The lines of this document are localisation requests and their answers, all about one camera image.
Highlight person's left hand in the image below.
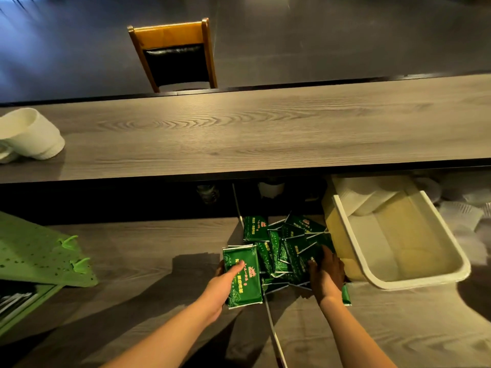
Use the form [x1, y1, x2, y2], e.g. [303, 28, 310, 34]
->
[200, 260, 246, 323]

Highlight person's right hand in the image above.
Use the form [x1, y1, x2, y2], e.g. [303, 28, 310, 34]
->
[308, 245, 346, 306]

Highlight green tissue packet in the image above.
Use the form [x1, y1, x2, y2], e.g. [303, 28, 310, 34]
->
[222, 244, 264, 310]

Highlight person's left forearm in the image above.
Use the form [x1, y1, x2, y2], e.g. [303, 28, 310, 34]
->
[101, 293, 222, 368]

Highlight person's right forearm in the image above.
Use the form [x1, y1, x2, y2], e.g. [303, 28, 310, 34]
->
[318, 296, 397, 368]

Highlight pile of green packets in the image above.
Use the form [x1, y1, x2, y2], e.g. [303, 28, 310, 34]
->
[242, 212, 352, 306]

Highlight glass jar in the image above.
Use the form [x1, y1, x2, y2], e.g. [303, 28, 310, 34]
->
[197, 184, 219, 205]

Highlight white plastic bin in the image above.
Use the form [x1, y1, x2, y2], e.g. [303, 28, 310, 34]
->
[321, 175, 472, 292]

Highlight white paper sheets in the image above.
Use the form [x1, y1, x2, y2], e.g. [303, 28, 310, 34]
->
[332, 175, 413, 217]

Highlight white cup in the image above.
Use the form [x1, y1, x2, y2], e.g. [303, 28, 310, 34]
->
[258, 182, 285, 199]

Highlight green perforated lid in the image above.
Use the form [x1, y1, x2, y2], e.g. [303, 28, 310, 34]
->
[0, 211, 99, 288]

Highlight green plastic box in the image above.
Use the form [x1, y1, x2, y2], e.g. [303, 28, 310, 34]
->
[0, 280, 65, 338]

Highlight wooden chair with black pad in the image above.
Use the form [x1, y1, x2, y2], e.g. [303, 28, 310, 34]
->
[127, 18, 218, 93]

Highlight stack of white cups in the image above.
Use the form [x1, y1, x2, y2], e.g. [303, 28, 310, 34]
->
[0, 107, 66, 164]

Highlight white cable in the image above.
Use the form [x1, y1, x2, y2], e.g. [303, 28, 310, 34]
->
[232, 183, 288, 368]

